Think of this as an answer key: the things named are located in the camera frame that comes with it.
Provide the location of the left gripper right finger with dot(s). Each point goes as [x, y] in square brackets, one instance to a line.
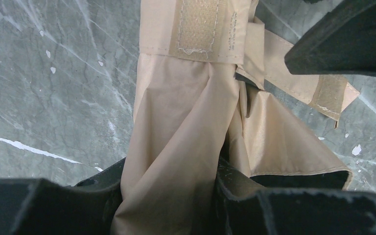
[241, 206]

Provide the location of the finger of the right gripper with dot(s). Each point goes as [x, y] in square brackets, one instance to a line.
[342, 42]

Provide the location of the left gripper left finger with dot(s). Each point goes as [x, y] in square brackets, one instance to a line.
[41, 207]

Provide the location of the beige folding umbrella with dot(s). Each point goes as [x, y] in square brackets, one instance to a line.
[200, 76]

